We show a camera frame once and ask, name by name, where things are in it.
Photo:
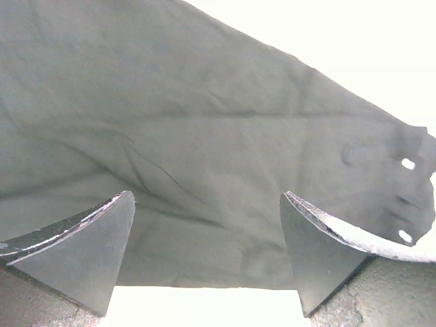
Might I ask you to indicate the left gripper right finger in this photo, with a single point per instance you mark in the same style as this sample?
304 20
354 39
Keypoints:
346 276

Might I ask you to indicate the black long sleeve shirt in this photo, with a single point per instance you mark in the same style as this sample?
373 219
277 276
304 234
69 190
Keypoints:
206 126

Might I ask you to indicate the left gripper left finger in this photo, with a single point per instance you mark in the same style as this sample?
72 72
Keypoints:
64 274

